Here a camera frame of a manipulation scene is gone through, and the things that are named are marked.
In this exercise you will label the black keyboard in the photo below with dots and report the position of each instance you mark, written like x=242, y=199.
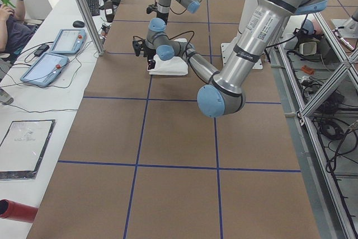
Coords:
x=93, y=6

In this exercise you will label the white long-sleeve printed shirt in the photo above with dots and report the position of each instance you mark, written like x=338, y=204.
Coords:
x=167, y=64

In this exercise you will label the upper blue teach pendant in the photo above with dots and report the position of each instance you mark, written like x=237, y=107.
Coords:
x=68, y=41

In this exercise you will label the grey box under frame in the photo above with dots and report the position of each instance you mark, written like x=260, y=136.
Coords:
x=308, y=48

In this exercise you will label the black power adapter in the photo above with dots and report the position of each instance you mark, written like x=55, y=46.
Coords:
x=41, y=50

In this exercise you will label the black computer mouse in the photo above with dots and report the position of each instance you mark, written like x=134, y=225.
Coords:
x=78, y=24

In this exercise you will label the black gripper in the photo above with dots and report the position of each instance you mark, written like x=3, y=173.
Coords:
x=161, y=16
x=150, y=53

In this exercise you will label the orange object under frame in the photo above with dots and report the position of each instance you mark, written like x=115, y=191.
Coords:
x=308, y=70

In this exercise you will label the aluminium frame rail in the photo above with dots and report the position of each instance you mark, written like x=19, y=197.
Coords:
x=322, y=114

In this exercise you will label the red bottle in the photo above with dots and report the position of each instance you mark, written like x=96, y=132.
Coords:
x=15, y=211

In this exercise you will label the seated person in blue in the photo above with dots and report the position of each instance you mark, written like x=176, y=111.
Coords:
x=14, y=33

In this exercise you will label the aluminium vertical post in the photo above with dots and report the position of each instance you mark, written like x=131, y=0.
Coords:
x=90, y=25

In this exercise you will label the blue teach pendant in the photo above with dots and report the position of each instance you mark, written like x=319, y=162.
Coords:
x=68, y=41
x=45, y=70

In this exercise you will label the lower blue teach pendant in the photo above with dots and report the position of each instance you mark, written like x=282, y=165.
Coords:
x=45, y=70

